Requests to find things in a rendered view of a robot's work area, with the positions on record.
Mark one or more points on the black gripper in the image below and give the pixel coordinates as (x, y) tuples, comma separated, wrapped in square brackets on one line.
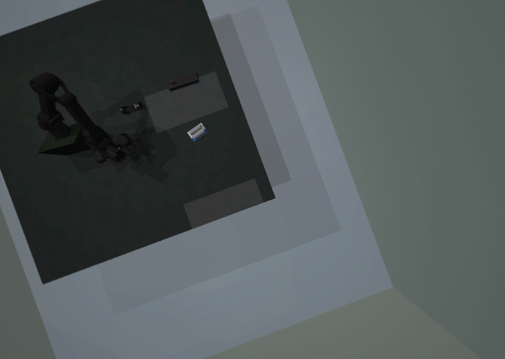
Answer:
[(122, 142)]

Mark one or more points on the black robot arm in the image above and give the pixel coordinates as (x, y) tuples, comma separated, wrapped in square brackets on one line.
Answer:
[(51, 120)]

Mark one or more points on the black battery holder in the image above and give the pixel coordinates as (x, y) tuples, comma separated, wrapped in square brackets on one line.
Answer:
[(132, 108)]

